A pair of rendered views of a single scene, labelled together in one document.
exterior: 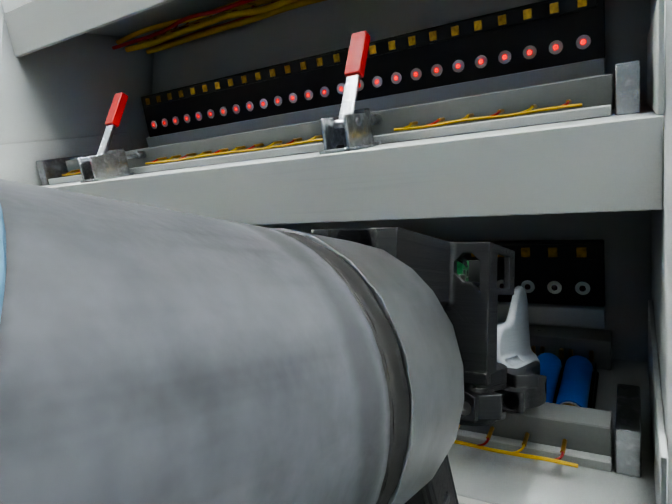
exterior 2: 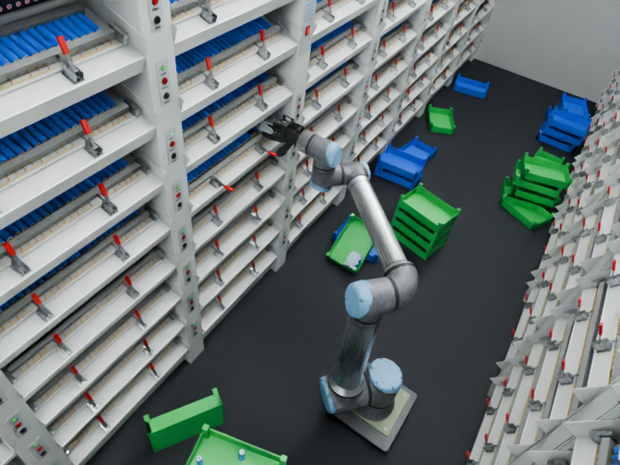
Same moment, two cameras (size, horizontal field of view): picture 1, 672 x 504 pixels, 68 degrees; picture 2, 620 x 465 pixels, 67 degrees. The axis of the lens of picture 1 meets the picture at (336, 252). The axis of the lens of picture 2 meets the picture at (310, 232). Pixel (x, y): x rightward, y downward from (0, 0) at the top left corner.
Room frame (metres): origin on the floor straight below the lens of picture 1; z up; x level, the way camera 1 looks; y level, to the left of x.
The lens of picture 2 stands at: (0.22, 1.51, 2.10)
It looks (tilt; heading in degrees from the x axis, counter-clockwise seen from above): 46 degrees down; 265
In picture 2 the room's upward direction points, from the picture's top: 9 degrees clockwise
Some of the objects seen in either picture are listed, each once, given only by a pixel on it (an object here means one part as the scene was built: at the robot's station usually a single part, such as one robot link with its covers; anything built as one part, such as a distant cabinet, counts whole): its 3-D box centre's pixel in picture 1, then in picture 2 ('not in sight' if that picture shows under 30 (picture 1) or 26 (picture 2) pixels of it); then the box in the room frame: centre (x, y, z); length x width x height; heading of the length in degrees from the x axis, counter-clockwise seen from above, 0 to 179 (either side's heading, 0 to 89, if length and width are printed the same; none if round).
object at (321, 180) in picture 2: not in sight; (325, 174); (0.07, 0.05, 0.91); 0.12 x 0.09 x 0.12; 18
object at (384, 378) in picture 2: not in sight; (380, 382); (-0.26, 0.59, 0.26); 0.17 x 0.15 x 0.18; 18
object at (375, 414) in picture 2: not in sight; (375, 395); (-0.27, 0.59, 0.12); 0.19 x 0.19 x 0.10
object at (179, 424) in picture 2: not in sight; (185, 420); (0.54, 0.75, 0.10); 0.30 x 0.08 x 0.20; 28
